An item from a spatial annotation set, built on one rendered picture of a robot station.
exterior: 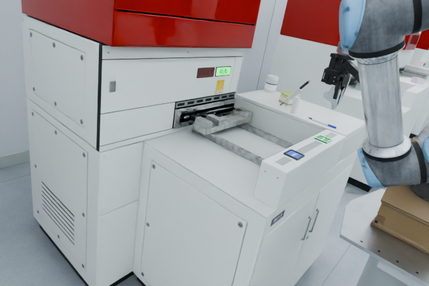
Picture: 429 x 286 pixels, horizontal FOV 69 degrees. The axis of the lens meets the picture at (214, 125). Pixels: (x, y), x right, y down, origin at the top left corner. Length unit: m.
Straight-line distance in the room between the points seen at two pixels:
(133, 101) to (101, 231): 0.58
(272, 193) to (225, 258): 0.32
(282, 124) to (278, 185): 0.62
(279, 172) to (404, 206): 0.39
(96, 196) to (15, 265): 0.78
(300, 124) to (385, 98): 0.77
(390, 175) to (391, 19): 0.41
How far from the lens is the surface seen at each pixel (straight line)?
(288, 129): 1.59
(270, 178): 1.04
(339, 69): 1.29
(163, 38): 1.21
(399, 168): 0.95
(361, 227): 1.15
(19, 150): 2.87
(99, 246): 1.53
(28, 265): 2.02
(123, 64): 1.19
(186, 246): 1.35
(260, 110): 1.66
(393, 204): 1.14
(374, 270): 1.29
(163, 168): 1.30
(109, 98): 1.19
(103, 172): 1.31
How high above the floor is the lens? 1.41
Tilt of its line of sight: 21 degrees down
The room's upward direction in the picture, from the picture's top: 10 degrees clockwise
